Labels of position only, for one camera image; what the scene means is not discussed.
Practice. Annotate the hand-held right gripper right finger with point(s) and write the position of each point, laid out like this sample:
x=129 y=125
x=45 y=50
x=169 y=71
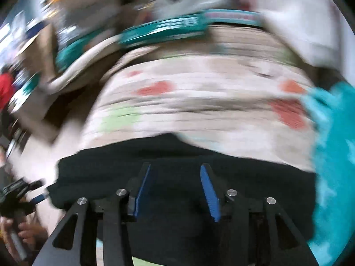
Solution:
x=208 y=191

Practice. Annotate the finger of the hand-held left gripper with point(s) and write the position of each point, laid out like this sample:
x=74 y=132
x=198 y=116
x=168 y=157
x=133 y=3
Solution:
x=38 y=196

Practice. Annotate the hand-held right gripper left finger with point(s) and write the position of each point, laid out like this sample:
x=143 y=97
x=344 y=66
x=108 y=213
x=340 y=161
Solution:
x=143 y=188

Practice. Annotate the black pants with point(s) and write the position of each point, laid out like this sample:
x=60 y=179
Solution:
x=177 y=171

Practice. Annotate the person's left hand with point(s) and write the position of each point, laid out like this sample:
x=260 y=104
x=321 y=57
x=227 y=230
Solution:
x=26 y=232

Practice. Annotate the printed cream blanket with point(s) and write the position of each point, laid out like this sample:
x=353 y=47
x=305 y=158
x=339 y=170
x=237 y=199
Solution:
x=205 y=99

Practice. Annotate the red cloth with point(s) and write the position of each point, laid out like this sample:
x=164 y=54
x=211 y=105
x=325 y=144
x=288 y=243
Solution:
x=5 y=88

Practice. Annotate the teal fuzzy cloth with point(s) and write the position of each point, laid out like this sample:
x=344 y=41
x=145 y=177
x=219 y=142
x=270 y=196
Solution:
x=332 y=171

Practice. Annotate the white pillow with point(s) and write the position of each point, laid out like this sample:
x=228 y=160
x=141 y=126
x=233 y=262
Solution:
x=299 y=16

